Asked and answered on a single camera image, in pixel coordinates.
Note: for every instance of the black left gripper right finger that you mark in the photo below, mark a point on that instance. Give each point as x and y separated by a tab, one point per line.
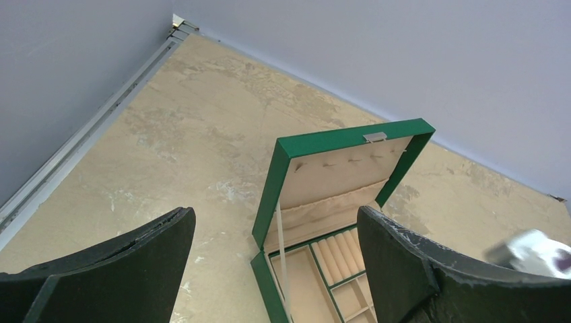
414	279

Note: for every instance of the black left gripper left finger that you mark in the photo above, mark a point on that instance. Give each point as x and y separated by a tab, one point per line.
134	277

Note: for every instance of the green jewelry tray insert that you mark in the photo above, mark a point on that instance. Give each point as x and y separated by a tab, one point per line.
324	280

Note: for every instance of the green jewelry box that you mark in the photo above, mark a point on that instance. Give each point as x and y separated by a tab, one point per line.
316	183

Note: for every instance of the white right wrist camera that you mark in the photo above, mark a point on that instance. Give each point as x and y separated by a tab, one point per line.
532	252

